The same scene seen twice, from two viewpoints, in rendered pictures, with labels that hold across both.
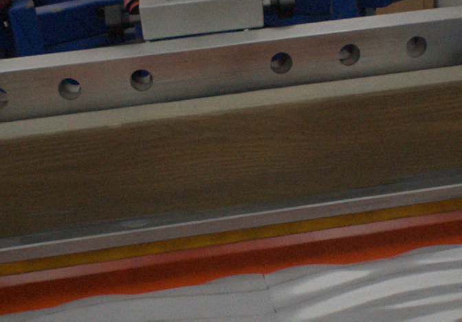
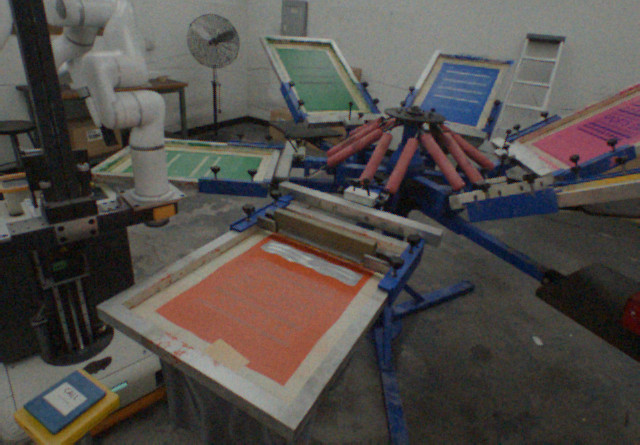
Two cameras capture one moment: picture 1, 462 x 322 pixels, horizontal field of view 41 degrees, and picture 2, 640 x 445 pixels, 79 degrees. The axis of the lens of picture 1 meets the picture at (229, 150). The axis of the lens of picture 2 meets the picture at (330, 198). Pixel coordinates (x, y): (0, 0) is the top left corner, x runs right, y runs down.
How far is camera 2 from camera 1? 99 cm
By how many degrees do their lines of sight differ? 29
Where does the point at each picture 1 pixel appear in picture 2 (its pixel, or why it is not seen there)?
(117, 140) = (301, 222)
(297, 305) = (311, 261)
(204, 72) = (349, 212)
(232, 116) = (318, 227)
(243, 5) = (368, 200)
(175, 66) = (343, 208)
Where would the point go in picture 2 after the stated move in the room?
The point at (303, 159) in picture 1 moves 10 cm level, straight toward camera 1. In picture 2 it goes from (328, 240) to (307, 251)
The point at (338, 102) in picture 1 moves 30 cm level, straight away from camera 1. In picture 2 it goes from (335, 233) to (391, 210)
